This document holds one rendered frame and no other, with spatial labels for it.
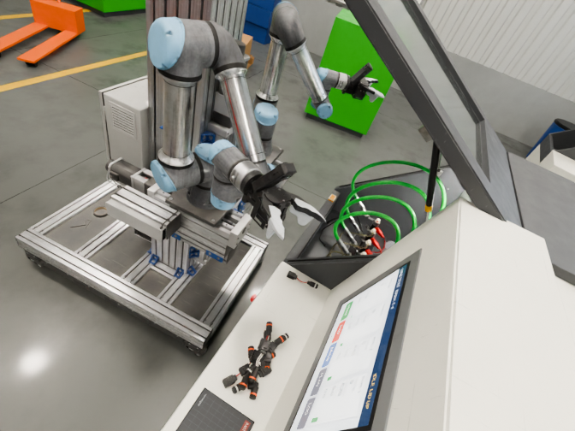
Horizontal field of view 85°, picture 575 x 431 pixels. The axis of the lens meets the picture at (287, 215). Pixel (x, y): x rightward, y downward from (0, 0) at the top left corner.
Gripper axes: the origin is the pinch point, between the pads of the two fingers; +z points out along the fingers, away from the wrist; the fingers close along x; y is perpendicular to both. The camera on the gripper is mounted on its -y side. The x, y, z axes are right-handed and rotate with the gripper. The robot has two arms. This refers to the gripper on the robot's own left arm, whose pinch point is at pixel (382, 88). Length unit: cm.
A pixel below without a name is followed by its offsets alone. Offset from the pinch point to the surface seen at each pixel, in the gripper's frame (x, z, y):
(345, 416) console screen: 143, -46, -8
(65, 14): -318, -298, 161
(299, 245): 76, -35, 41
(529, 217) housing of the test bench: 94, 17, -17
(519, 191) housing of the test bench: 80, 24, -15
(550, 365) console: 139, -20, -28
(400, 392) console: 141, -42, -20
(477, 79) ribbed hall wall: -443, 394, 133
